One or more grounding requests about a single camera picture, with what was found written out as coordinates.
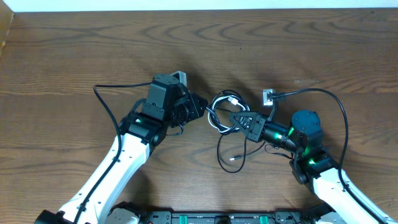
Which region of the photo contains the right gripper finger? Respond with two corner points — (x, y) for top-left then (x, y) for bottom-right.
(229, 112), (260, 124)
(232, 119), (258, 136)

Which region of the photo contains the white usb cable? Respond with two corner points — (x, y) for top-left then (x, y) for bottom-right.
(208, 95), (249, 133)

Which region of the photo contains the black usb cable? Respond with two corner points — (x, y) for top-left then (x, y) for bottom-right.
(206, 89), (265, 174)

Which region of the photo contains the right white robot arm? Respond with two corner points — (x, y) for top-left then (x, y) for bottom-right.
(229, 110), (395, 223)

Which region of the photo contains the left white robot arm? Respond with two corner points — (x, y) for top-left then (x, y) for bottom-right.
(35, 71), (208, 224)

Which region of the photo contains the cardboard box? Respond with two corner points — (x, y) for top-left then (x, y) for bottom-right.
(0, 0), (14, 54)

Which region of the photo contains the right camera cable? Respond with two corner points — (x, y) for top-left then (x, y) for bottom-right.
(273, 88), (389, 224)

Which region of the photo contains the camera cable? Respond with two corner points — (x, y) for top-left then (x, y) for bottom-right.
(73, 81), (153, 218)
(273, 88), (389, 224)

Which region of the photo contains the left camera cable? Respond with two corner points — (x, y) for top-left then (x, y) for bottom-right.
(73, 81), (153, 218)

